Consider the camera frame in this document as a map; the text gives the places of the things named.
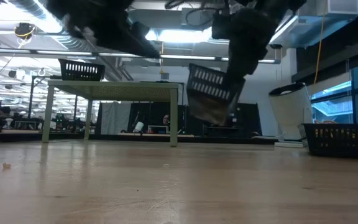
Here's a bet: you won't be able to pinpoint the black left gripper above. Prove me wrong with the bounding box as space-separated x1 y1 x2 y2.
73 0 161 60

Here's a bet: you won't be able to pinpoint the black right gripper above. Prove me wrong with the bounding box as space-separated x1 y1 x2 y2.
225 6 279 91

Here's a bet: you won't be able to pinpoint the black mesh plastic basket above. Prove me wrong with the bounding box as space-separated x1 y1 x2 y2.
58 58 106 82
186 63 247 126
301 123 358 160

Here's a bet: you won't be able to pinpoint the green perforated metal shelf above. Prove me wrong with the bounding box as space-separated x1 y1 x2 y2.
41 79 180 147

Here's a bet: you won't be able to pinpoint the black partition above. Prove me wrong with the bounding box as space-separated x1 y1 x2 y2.
127 101 203 134
206 98 262 136

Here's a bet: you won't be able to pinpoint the long ceiling light bar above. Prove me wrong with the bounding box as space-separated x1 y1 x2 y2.
0 47 282 65

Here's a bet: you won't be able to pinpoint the white cylindrical device black rim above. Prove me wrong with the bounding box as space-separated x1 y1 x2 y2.
267 82 314 149

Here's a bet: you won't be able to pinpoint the grey curtain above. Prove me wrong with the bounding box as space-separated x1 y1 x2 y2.
99 101 132 135

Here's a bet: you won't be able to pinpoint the white cylindrical background object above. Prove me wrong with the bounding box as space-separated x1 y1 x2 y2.
132 121 145 134

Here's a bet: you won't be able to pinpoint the background robot station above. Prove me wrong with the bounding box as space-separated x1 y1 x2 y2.
11 106 85 131

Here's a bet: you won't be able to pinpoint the white power cable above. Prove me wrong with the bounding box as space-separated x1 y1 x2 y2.
250 134 276 141

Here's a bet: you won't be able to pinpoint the yellow hanging cable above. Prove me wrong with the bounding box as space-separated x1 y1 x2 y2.
313 12 326 85

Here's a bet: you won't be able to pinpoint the black ceiling cable reel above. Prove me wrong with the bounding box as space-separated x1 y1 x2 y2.
13 22 37 41

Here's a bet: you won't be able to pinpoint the black table frame rails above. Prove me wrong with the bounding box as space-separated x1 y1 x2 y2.
0 130 279 146

